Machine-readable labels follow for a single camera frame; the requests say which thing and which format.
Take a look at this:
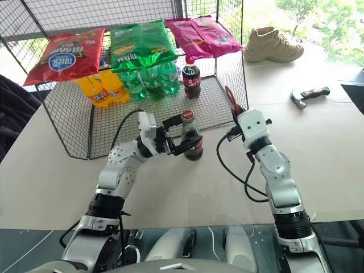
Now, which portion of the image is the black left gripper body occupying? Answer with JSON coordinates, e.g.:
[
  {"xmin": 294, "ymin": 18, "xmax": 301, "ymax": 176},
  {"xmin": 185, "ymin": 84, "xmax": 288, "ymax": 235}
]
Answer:
[{"xmin": 154, "ymin": 124, "xmax": 176, "ymax": 156}]

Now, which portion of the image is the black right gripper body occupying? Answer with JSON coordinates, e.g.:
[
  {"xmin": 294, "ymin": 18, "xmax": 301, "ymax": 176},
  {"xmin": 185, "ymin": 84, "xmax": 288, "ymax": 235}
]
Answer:
[{"xmin": 227, "ymin": 112, "xmax": 246, "ymax": 140}]

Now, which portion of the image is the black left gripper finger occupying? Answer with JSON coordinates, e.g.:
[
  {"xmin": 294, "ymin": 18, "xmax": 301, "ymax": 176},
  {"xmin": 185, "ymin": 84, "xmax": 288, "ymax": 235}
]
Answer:
[
  {"xmin": 170, "ymin": 136, "xmax": 204, "ymax": 156},
  {"xmin": 162, "ymin": 114, "xmax": 183, "ymax": 132}
]

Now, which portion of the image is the glass cola bottle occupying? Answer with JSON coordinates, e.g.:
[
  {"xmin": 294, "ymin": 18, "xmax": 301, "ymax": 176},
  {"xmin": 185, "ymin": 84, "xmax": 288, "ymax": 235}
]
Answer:
[{"xmin": 180, "ymin": 110, "xmax": 204, "ymax": 162}]

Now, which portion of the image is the green soda plastic bottle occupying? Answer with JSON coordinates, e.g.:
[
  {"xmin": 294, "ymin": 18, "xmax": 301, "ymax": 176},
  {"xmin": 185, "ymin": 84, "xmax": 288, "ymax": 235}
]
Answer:
[
  {"xmin": 118, "ymin": 70, "xmax": 148, "ymax": 102},
  {"xmin": 159, "ymin": 61, "xmax": 181, "ymax": 96},
  {"xmin": 140, "ymin": 65, "xmax": 166, "ymax": 101}
]

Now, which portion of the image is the plastic cola bottle red cap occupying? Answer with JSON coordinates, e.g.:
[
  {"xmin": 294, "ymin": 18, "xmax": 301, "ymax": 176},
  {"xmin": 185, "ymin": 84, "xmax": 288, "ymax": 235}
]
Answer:
[{"xmin": 181, "ymin": 56, "xmax": 201, "ymax": 100}]

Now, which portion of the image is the orange soda plastic bottle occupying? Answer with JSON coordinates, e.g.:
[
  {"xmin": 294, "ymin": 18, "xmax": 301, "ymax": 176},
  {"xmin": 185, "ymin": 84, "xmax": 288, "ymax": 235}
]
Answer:
[
  {"xmin": 98, "ymin": 69, "xmax": 130, "ymax": 105},
  {"xmin": 75, "ymin": 75, "xmax": 111, "ymax": 109}
]

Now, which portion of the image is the beige lace-up shoe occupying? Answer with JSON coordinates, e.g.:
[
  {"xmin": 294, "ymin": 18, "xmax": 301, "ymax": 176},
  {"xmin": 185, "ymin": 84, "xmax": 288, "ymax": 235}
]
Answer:
[{"xmin": 244, "ymin": 27, "xmax": 305, "ymax": 64}]

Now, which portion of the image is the green chip bag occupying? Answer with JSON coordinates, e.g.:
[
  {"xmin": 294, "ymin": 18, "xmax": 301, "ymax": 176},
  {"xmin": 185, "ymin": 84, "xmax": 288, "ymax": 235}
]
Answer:
[{"xmin": 110, "ymin": 19, "xmax": 179, "ymax": 73}]

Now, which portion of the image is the pink chip bag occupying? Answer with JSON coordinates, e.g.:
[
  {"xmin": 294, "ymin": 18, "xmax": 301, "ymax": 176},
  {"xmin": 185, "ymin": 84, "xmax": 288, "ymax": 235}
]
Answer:
[{"xmin": 164, "ymin": 15, "xmax": 245, "ymax": 60}]

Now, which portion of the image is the silver rounded robot leg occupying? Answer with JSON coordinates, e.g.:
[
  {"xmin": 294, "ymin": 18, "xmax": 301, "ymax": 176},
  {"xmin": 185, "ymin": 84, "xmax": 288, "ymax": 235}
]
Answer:
[
  {"xmin": 144, "ymin": 227, "xmax": 197, "ymax": 263},
  {"xmin": 224, "ymin": 225, "xmax": 260, "ymax": 266}
]

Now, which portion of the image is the black flat panel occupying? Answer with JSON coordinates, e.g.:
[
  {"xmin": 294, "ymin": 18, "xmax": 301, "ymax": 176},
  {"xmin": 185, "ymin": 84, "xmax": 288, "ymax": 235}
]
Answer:
[{"xmin": 340, "ymin": 67, "xmax": 364, "ymax": 112}]

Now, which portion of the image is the red chip bag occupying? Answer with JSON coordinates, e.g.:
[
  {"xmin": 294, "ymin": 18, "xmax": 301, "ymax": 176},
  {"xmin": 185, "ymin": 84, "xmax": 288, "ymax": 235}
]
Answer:
[{"xmin": 22, "ymin": 27, "xmax": 106, "ymax": 86}]

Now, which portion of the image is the grey robot torso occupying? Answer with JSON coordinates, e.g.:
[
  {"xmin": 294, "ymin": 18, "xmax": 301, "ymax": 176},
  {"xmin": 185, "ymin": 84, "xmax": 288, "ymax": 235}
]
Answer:
[{"xmin": 27, "ymin": 255, "xmax": 285, "ymax": 273}]

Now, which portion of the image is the dark cloth bundle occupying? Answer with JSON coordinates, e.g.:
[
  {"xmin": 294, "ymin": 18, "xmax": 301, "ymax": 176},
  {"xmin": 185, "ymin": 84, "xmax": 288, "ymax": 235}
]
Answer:
[{"xmin": 0, "ymin": 74, "xmax": 44, "ymax": 163}]

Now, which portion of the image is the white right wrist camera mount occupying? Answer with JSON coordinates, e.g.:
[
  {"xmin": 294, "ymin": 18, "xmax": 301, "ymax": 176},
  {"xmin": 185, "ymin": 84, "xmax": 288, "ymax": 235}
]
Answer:
[{"xmin": 237, "ymin": 109, "xmax": 271, "ymax": 149}]

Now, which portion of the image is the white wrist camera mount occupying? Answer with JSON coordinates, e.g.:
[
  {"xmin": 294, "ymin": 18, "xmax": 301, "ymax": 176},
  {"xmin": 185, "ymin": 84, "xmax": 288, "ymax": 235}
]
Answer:
[
  {"xmin": 138, "ymin": 111, "xmax": 158, "ymax": 157},
  {"xmin": 237, "ymin": 109, "xmax": 271, "ymax": 149}
]

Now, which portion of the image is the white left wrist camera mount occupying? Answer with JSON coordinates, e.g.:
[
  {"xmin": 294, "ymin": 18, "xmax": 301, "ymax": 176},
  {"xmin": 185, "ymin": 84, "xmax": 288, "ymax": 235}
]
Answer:
[{"xmin": 138, "ymin": 111, "xmax": 158, "ymax": 157}]

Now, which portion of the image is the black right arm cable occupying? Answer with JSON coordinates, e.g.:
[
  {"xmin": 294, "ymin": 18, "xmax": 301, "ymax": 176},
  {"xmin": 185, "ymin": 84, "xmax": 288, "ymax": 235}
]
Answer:
[{"xmin": 216, "ymin": 131, "xmax": 270, "ymax": 203}]

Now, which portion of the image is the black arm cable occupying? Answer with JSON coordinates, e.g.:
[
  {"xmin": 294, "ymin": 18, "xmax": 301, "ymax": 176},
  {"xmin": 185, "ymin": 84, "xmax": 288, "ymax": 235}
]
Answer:
[
  {"xmin": 216, "ymin": 131, "xmax": 270, "ymax": 203},
  {"xmin": 111, "ymin": 109, "xmax": 144, "ymax": 153}
]

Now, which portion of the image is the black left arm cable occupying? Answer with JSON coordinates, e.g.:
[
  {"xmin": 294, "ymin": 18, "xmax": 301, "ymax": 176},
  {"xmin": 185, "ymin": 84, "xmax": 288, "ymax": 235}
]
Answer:
[{"xmin": 111, "ymin": 109, "xmax": 144, "ymax": 153}]

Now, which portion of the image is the black handled hammer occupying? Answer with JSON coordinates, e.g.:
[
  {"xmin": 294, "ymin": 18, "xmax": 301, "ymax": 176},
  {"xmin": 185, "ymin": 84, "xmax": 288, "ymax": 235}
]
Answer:
[{"xmin": 289, "ymin": 86, "xmax": 331, "ymax": 110}]

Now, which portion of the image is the black wire mesh shelf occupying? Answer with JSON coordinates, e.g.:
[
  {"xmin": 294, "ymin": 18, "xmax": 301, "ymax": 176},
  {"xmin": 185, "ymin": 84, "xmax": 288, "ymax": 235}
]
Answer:
[{"xmin": 0, "ymin": 0, "xmax": 249, "ymax": 159}]

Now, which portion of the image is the thin white cable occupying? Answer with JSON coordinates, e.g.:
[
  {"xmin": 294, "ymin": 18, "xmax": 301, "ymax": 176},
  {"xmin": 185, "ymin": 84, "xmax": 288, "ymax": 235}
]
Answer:
[{"xmin": 206, "ymin": 226, "xmax": 218, "ymax": 258}]

